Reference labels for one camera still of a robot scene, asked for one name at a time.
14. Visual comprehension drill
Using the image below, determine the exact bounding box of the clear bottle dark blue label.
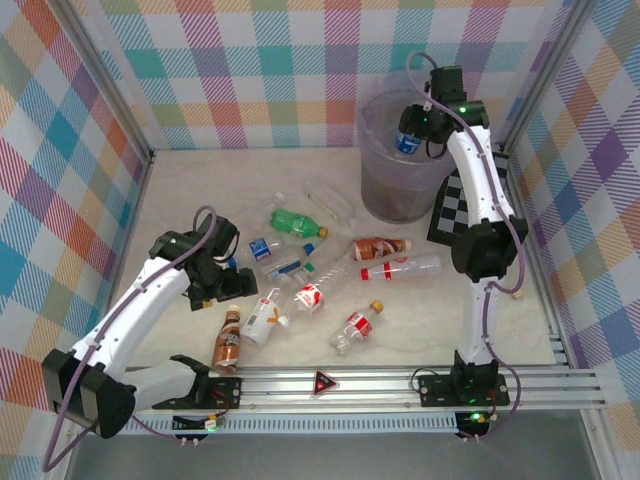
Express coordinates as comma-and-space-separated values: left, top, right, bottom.
395, 128, 422, 157

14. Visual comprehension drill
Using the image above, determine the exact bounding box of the clear bottle square blue label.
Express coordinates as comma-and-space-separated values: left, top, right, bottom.
227, 234, 289, 266

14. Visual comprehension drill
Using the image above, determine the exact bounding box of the white bottle orange print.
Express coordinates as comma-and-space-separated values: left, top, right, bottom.
239, 293, 291, 346

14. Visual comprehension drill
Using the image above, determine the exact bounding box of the brown coffee drink bottle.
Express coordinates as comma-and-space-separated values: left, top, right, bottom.
211, 305, 245, 376
352, 236, 413, 262

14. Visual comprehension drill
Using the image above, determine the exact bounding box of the small clear bottle green cap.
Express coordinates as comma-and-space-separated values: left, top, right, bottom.
292, 262, 318, 287

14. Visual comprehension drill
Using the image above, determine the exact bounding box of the clear bottle red white label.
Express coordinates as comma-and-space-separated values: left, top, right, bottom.
277, 277, 334, 329

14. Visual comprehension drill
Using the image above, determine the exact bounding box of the green plastic bottle orange cap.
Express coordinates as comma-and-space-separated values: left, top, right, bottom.
269, 208, 330, 240

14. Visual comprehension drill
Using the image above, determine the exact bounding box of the clear bottle white cap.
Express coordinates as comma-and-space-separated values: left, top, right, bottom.
252, 191, 286, 224

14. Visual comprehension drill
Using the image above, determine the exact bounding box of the clear ribbed bottle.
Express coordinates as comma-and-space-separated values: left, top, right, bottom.
314, 249, 354, 289

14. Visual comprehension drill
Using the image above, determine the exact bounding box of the long clear unlabelled bottle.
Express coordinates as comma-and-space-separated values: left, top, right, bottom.
305, 179, 359, 230

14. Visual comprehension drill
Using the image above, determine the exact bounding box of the clear bottle orange cap red label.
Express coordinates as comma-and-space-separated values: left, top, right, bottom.
328, 299, 385, 355

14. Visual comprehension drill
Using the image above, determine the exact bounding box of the translucent mesh waste bin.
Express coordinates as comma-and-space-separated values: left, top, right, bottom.
355, 69, 456, 224

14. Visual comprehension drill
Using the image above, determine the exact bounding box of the black white checkerboard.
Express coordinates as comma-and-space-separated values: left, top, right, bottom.
426, 149, 511, 246

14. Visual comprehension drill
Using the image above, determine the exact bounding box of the left controller board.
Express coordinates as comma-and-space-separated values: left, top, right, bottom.
172, 413, 224, 432

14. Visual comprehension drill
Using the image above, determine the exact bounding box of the controller board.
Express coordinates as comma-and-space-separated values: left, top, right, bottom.
454, 410, 494, 437
172, 413, 224, 432

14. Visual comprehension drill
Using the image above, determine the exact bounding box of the red triangle sign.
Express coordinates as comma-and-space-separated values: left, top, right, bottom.
312, 368, 341, 401

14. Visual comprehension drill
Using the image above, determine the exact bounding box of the right controller board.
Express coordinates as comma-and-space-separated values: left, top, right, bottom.
454, 410, 494, 437

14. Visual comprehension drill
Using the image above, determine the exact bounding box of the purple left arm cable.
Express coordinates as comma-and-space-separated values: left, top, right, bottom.
41, 204, 219, 474

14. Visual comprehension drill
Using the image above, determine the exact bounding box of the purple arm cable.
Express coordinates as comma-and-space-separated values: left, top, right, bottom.
406, 51, 530, 444
41, 204, 219, 474

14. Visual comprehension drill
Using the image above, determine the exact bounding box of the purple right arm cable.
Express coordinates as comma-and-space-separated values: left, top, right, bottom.
406, 51, 530, 444

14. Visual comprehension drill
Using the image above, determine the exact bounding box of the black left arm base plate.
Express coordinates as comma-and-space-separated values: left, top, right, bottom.
152, 376, 243, 411

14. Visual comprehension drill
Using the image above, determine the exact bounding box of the aluminium horizontal rail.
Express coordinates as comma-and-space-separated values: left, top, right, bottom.
124, 364, 606, 415

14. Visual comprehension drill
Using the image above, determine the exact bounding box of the aluminium right frame post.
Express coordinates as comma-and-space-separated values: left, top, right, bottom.
499, 0, 599, 151

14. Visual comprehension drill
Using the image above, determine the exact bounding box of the aluminium frame post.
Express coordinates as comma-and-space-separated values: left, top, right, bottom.
54, 0, 156, 161
499, 0, 599, 151

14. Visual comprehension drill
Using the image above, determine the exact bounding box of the white slotted cable duct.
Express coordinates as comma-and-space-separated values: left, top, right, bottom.
124, 417, 459, 435

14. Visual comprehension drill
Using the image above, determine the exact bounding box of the aluminium left frame post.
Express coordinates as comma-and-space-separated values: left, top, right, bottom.
54, 0, 156, 161

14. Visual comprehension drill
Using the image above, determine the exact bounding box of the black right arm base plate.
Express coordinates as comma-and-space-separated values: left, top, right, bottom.
417, 372, 511, 409

